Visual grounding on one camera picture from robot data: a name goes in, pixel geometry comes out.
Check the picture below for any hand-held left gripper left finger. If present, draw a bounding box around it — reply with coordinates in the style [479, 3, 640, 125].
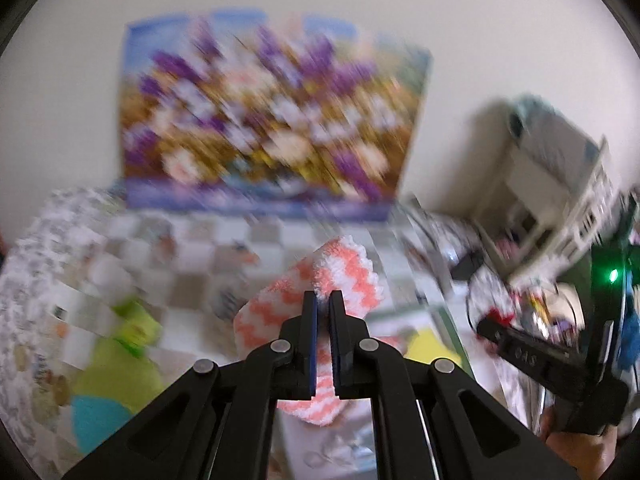
[60, 290, 321, 480]

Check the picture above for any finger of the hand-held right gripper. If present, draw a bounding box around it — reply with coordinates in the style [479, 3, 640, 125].
[476, 320, 584, 382]

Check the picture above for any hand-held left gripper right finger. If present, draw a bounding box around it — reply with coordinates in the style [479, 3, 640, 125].
[327, 290, 581, 480]

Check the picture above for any pink white zigzag fluffy towel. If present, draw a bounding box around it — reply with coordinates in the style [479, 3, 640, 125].
[234, 236, 386, 428]

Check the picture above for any yellow sponge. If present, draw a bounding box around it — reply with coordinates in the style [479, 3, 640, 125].
[402, 327, 463, 366]

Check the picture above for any white box with green rim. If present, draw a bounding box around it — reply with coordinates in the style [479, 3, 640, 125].
[272, 305, 478, 480]

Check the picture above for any lime green cloth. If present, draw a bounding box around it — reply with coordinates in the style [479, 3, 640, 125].
[75, 300, 166, 411]

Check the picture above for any person's right hand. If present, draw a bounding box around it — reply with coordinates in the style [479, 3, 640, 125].
[540, 407, 626, 480]

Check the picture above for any colourful toy clutter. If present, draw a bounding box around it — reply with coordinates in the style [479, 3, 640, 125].
[475, 275, 593, 343]

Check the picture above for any black power adapter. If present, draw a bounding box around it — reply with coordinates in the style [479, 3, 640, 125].
[450, 250, 486, 281]

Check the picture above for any checkered printed tablecloth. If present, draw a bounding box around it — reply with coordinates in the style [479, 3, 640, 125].
[0, 187, 541, 466]

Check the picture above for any white shelf unit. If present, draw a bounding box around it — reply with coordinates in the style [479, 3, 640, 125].
[470, 92, 626, 281]

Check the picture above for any flower painting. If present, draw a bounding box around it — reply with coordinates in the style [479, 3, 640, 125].
[117, 7, 433, 223]

